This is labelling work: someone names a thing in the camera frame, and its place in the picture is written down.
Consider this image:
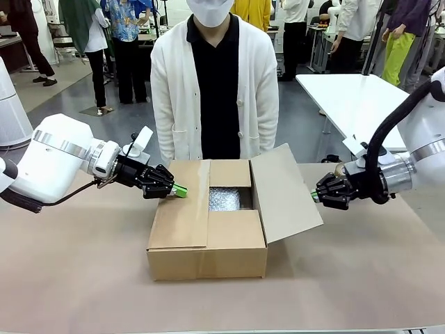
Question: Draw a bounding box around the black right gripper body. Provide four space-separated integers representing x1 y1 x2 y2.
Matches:
342 166 384 207

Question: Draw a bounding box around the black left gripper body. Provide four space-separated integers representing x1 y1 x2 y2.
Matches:
115 154 158 191

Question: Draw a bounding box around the bubble wrap bundle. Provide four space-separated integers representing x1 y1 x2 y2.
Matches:
208 186 260 213

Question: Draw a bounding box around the brown cardboard box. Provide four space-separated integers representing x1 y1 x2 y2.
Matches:
145 143 325 282

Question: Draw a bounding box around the person's left forearm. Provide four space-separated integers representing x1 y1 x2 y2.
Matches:
257 104 280 154

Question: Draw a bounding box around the person's right forearm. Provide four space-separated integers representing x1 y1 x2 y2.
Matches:
153 104 179 169

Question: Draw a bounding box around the dark floor mat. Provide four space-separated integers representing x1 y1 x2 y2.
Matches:
79 106 115 118

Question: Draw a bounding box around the white side table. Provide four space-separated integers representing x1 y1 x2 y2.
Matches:
295 72 415 153

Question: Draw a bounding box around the person in white cardigan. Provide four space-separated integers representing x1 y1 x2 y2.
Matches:
149 0 281 170

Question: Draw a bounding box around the bystander with green jacket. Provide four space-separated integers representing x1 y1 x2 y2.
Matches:
58 0 115 114

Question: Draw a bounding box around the bystander in blue floral shirt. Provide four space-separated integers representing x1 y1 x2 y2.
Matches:
102 0 152 105

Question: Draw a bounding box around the bystander in grey trousers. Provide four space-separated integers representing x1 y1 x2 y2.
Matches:
402 0 445 94

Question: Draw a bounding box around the white air purifier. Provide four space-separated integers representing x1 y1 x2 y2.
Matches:
0 55 35 148

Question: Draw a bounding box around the bystander in lime trousers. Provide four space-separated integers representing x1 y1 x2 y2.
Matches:
381 0 434 88

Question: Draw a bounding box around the black vertical pole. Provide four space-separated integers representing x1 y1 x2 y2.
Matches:
361 0 389 76

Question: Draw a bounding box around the bystander in white shirt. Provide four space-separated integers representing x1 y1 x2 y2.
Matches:
277 0 312 83

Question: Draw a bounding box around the bystander in white sweatshirt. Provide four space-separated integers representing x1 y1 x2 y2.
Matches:
329 0 382 74

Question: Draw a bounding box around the bystander in black clothes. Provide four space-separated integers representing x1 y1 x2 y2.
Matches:
5 0 58 87

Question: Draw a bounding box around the white face mask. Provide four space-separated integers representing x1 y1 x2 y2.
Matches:
186 0 235 28

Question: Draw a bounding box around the white desk with laptop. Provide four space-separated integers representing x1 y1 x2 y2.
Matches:
0 23 35 74

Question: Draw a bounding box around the bystander in yellow top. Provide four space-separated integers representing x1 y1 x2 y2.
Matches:
231 0 273 33

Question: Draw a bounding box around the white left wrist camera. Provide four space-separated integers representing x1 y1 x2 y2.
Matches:
121 126 154 158

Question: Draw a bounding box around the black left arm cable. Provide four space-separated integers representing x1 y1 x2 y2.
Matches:
0 175 118 214

